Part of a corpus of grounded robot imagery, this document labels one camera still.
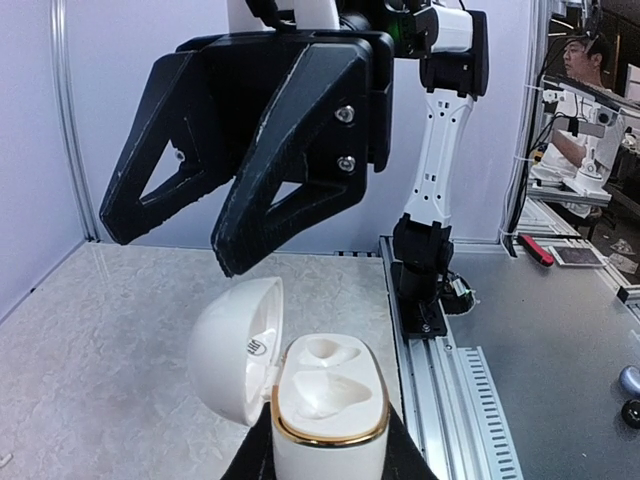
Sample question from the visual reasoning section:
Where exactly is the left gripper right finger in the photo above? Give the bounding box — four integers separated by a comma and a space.
382, 407, 438, 480

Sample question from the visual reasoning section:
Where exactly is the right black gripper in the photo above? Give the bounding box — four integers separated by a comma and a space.
99, 31, 394, 277

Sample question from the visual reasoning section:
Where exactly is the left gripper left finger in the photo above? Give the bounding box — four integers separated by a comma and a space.
221, 403, 275, 480

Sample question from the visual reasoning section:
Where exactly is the white earbud charging case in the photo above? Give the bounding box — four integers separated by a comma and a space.
188, 277, 391, 479

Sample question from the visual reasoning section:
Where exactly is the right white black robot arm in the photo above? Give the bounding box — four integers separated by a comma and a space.
99, 1, 489, 321

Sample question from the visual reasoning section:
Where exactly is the blue grey object on bench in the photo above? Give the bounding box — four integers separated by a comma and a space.
618, 365, 640, 399

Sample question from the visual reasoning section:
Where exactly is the red black hand tool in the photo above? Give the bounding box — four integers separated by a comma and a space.
517, 234, 554, 267

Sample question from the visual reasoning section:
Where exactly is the smartphone on bench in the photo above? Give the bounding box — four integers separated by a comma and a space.
549, 246, 606, 268

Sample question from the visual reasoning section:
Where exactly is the neighbouring white robot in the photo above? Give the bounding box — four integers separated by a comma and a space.
529, 76, 639, 218

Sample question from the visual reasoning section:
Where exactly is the person in white shirt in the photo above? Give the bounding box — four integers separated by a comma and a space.
529, 32, 629, 221

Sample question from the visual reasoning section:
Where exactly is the front aluminium rail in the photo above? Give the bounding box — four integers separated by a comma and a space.
379, 236, 524, 479

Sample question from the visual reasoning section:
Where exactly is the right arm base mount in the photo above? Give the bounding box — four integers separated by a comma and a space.
391, 261, 477, 340

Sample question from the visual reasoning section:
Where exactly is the left aluminium frame post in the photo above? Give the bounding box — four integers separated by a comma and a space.
49, 0, 101, 242

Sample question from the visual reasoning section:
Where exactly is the aluminium frame post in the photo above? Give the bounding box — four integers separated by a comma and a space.
500, 1, 551, 258
49, 0, 101, 242

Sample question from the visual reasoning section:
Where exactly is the right aluminium frame post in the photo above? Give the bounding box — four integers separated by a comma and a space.
500, 1, 551, 258

